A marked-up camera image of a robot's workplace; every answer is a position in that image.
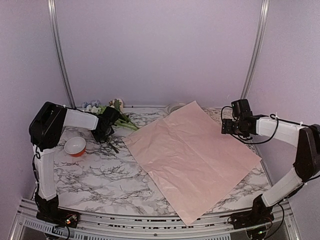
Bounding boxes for beige rope bundle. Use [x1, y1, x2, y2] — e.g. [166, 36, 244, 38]
[202, 106, 237, 121]

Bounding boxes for aluminium frame post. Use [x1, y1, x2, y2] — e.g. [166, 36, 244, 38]
[47, 0, 76, 108]
[240, 0, 270, 99]

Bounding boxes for blue white fake flower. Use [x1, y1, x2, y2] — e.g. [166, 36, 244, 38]
[81, 99, 106, 115]

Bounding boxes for left aluminium frame post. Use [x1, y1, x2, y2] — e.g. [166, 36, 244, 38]
[47, 0, 76, 108]

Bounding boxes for yellow fake flower bunch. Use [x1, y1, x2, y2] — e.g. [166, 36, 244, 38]
[106, 135, 120, 154]

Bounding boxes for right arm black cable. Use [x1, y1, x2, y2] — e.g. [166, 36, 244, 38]
[221, 105, 305, 146]

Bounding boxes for pink rose fake flower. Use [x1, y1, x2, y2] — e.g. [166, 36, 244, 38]
[109, 98, 139, 131]

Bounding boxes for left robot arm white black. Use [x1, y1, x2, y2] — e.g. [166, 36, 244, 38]
[29, 101, 120, 223]

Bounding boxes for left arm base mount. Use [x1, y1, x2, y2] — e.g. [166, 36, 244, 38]
[36, 208, 80, 228]

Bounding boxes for pink wrapping paper sheet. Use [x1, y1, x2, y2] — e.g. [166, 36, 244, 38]
[123, 101, 261, 226]

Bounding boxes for orange white bowl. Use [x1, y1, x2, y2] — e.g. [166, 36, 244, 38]
[64, 136, 87, 157]

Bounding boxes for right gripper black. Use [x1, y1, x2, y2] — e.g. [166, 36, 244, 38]
[221, 118, 249, 136]

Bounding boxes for right aluminium frame post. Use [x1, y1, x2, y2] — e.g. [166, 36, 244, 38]
[240, 0, 270, 99]

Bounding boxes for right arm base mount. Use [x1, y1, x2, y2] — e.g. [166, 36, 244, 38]
[227, 210, 275, 230]

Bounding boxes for aluminium front rail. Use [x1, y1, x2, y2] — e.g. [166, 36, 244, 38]
[8, 199, 301, 240]

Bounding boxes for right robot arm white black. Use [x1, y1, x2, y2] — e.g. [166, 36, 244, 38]
[221, 99, 320, 224]

